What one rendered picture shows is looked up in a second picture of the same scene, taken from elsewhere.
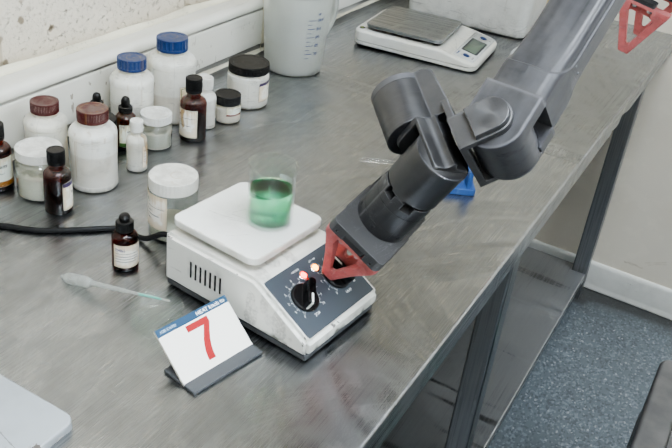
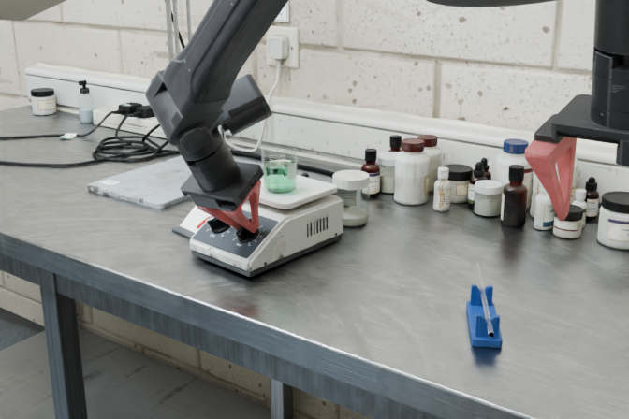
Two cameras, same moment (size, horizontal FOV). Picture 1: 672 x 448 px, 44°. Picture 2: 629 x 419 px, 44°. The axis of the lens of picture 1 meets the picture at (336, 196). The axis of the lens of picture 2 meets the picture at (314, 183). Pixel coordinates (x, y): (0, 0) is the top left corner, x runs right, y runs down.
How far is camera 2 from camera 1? 1.44 m
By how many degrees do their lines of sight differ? 90
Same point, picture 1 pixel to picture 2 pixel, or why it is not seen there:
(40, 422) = (159, 198)
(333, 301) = (226, 239)
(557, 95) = (173, 79)
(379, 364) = (183, 278)
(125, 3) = not seen: hidden behind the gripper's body
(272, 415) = (147, 247)
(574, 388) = not seen: outside the picture
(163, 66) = not seen: hidden behind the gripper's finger
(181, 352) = (195, 214)
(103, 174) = (398, 188)
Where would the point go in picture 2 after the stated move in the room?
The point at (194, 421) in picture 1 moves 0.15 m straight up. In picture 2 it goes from (151, 230) to (144, 139)
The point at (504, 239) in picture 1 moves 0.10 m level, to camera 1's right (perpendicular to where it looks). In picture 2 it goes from (375, 353) to (365, 402)
